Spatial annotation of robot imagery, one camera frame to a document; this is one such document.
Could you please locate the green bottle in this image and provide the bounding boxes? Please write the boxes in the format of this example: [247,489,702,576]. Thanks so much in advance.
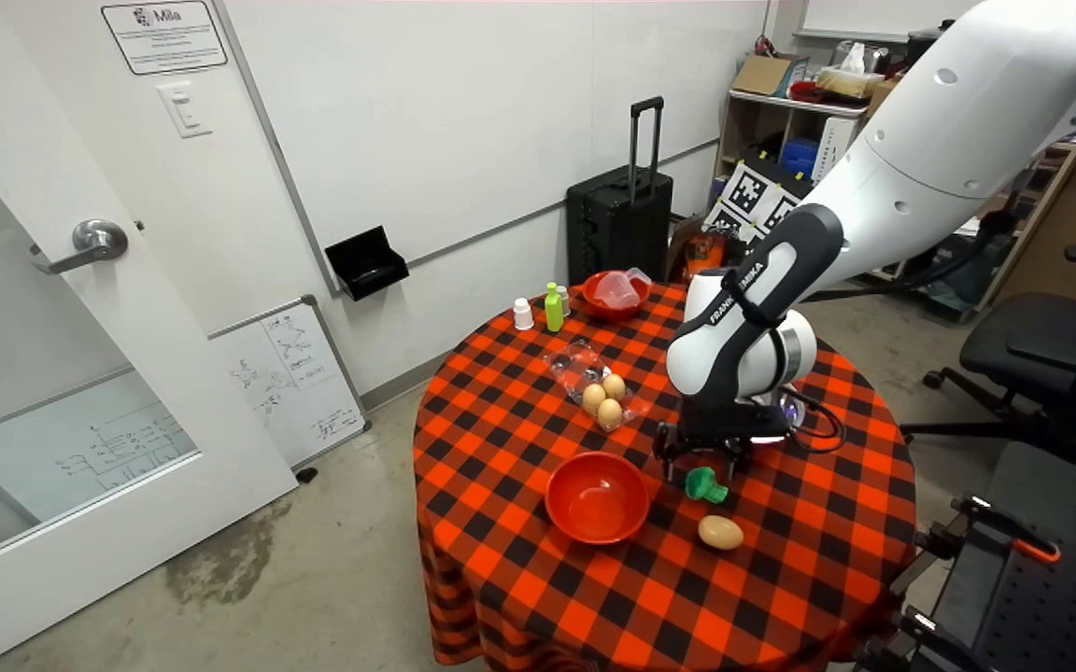
[543,281,572,337]

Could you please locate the cardboard box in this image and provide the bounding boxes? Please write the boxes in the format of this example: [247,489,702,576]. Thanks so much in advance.
[729,54,800,102]

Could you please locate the clear plastic measuring cup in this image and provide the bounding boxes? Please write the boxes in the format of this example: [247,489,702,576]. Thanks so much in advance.
[589,266,651,314]

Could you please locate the black white fiducial tag board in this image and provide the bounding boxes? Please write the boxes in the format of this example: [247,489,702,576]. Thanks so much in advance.
[697,157,807,249]

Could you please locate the small framed whiteboard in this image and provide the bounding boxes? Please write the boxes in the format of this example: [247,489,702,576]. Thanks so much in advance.
[204,295,373,474]

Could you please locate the white printed door sign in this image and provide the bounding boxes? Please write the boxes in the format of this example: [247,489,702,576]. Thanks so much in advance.
[95,0,230,80]

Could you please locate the black wall tray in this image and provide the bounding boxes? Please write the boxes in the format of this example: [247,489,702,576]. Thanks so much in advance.
[322,225,414,304]

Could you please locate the silver door handle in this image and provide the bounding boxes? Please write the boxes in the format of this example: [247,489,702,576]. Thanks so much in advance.
[31,218,135,281]

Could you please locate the black perforated mounting table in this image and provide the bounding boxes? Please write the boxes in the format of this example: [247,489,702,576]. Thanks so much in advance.
[902,442,1076,672]

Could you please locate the small food items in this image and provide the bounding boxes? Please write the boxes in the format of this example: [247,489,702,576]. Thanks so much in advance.
[545,339,643,438]

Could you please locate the small white paper notice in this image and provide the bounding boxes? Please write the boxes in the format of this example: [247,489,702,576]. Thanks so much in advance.
[156,80,217,141]

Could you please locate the white storage shelf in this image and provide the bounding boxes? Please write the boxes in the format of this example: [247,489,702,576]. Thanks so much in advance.
[717,35,927,203]

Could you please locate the black office chair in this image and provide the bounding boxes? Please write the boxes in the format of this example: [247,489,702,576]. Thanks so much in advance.
[900,240,1076,493]

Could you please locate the black orange clamp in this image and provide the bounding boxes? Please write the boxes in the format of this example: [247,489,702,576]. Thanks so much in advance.
[957,493,1068,571]

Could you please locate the black suitcase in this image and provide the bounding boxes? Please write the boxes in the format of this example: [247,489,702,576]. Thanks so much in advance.
[559,93,680,287]

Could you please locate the loose beige egg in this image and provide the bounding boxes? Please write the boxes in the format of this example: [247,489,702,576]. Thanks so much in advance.
[693,511,751,556]

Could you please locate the red bowl holding cup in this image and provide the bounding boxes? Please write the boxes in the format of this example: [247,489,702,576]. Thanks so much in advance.
[577,269,656,326]

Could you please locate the green toy broccoli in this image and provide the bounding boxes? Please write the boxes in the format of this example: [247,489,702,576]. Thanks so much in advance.
[680,464,736,511]

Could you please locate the orange black checkered tablecloth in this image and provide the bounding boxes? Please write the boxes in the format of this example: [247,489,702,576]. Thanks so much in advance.
[408,278,924,672]

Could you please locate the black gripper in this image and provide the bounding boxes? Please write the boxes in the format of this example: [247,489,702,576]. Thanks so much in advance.
[656,388,807,493]

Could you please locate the empty red bowl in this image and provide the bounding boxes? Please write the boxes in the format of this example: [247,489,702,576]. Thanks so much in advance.
[543,449,656,550]

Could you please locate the white door with sign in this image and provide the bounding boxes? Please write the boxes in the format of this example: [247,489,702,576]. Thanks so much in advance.
[0,0,305,672]

